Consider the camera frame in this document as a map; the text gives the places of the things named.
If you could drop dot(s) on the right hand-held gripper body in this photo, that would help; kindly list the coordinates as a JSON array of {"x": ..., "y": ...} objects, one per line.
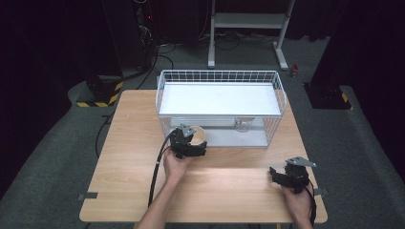
[{"x": 297, "y": 176}]

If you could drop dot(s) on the white metal stand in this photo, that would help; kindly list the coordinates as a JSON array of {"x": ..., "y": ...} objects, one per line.
[{"x": 248, "y": 20}]

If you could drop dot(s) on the person's left hand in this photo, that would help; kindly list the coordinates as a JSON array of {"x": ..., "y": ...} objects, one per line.
[{"x": 175, "y": 167}]

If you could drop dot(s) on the clear glass cup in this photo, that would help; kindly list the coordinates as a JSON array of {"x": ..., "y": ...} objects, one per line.
[{"x": 243, "y": 124}]

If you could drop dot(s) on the black stand with striped base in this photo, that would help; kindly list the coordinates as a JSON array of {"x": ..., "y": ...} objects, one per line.
[
  {"x": 102, "y": 92},
  {"x": 329, "y": 97}
]

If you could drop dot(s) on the grey tape piece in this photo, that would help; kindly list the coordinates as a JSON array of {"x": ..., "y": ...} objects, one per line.
[
  {"x": 321, "y": 191},
  {"x": 88, "y": 196}
]

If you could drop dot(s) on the small red object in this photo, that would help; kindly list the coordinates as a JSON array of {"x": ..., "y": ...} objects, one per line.
[{"x": 294, "y": 71}]

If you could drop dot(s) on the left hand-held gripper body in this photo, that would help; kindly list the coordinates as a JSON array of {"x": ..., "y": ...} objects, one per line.
[{"x": 179, "y": 143}]

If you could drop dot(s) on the tan paper cup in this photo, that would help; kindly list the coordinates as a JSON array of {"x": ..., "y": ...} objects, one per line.
[{"x": 199, "y": 136}]

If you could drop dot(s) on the person's right hand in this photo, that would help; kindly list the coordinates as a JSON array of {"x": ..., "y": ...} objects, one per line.
[{"x": 301, "y": 205}]

